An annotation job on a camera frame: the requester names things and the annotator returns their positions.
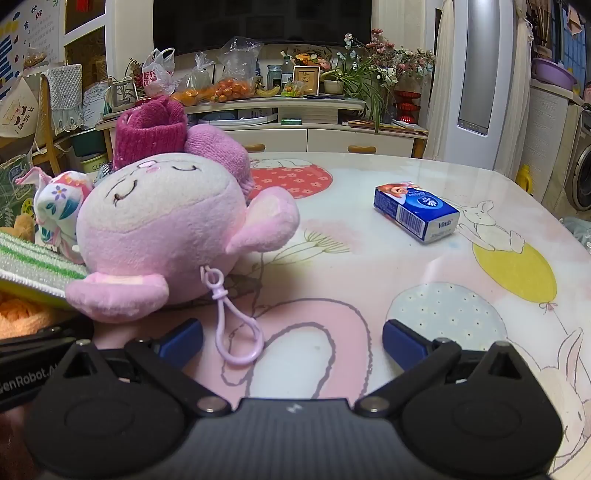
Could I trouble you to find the white plastic bag red print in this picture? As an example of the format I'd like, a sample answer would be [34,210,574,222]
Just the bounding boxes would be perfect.
[141,47,177,97]

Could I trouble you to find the pastel rabbit print tablecloth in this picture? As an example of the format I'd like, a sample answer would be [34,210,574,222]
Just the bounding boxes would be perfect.
[60,151,591,478]

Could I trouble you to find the cream printed tote bag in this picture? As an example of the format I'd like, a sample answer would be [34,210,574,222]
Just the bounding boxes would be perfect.
[0,76,42,139]

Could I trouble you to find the pink artificial flower bouquet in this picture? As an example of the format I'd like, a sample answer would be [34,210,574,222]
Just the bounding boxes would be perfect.
[344,28,437,84]

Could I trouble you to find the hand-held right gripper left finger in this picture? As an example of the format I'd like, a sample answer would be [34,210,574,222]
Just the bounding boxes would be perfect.
[60,318,232,416]

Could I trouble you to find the washing machine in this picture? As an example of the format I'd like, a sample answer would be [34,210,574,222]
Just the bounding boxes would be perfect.
[561,134,591,213]

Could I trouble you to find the pink plush toy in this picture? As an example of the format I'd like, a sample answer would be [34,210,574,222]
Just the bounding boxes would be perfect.
[65,154,301,367]

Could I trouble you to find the green printed cardboard box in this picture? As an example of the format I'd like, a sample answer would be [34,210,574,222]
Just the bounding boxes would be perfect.
[0,154,38,227]

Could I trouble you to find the orange fluffy cloth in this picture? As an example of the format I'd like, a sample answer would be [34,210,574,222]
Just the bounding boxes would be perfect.
[0,295,61,342]

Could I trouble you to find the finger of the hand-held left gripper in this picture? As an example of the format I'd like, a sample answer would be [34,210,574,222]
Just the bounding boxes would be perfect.
[0,327,77,365]

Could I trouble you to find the wooden chair with lace cover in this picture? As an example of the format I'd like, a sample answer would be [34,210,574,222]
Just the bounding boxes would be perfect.
[32,64,84,176]

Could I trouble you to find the blue tissue pack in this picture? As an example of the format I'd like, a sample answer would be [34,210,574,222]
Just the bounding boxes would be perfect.
[374,181,461,244]

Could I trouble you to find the purple plastic basin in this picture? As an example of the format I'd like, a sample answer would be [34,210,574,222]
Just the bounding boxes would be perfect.
[531,58,578,90]

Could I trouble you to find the black television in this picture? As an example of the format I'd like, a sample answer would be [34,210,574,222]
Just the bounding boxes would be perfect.
[152,0,374,58]

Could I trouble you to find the white round appliance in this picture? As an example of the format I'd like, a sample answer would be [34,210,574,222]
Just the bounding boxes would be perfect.
[201,111,273,126]

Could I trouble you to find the white curtain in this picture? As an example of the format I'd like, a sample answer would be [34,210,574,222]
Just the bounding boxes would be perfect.
[422,0,458,160]

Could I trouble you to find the white tower air conditioner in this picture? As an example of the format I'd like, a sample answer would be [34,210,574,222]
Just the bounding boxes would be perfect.
[429,0,532,171]

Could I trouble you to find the wooden framed picture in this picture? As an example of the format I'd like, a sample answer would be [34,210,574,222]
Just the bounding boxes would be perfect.
[293,65,321,97]

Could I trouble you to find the white floral cloth bundle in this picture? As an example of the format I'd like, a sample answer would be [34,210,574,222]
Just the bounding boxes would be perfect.
[16,166,95,266]

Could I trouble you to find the small clear bag of oranges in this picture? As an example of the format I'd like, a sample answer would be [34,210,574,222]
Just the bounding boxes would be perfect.
[173,52,218,104]

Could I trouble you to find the large clear bag of oranges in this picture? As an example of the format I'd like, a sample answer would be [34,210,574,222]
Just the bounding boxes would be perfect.
[210,37,264,102]

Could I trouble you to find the cream TV cabinet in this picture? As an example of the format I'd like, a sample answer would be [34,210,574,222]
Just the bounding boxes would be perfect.
[95,95,430,160]

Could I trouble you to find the magenta sock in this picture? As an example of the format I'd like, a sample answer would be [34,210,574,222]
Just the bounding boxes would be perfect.
[115,95,188,169]

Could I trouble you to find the potted spider plant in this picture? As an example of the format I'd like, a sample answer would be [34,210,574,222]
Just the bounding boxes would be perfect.
[321,55,400,134]

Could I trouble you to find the dark green storage box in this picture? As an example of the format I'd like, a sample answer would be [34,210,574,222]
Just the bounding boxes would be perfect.
[71,127,109,158]

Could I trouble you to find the orange flower arrangement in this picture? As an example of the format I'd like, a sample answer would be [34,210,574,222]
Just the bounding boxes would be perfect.
[295,52,334,68]

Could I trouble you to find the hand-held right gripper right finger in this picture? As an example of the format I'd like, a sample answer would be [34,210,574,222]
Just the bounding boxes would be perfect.
[355,318,532,418]

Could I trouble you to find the wall poster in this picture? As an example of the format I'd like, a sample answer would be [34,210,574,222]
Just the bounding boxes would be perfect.
[0,0,63,100]

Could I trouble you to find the brown teddy bear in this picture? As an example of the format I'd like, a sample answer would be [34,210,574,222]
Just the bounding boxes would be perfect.
[0,215,37,243]

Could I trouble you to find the light green trash bin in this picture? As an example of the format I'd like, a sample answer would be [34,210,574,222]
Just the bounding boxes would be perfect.
[78,154,112,175]

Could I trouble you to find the red lantern ornament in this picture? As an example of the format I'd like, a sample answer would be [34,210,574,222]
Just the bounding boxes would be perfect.
[394,90,423,125]

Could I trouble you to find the green striped sponge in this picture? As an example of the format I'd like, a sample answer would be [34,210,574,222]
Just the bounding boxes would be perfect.
[0,231,88,310]

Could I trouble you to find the light pink sock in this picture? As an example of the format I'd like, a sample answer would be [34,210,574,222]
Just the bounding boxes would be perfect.
[185,124,256,200]

